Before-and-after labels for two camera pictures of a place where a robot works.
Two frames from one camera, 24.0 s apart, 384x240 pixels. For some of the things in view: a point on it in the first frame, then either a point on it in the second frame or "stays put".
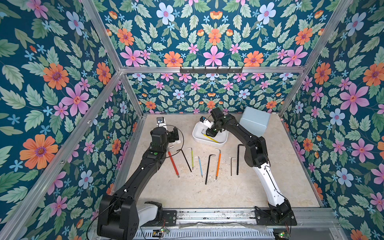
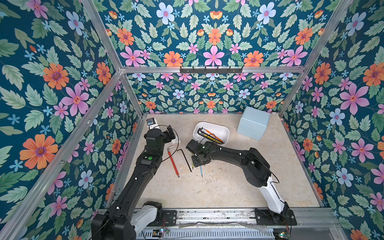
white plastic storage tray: (200, 138) stays put
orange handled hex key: (218, 163) -> (214, 136)
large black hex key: (238, 157) -> (206, 137)
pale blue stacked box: (255, 121) stays put
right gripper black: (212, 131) -> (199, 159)
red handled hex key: (172, 161) stays put
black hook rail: (210, 71) stays put
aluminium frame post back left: (123, 75) stays put
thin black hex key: (185, 158) stays put
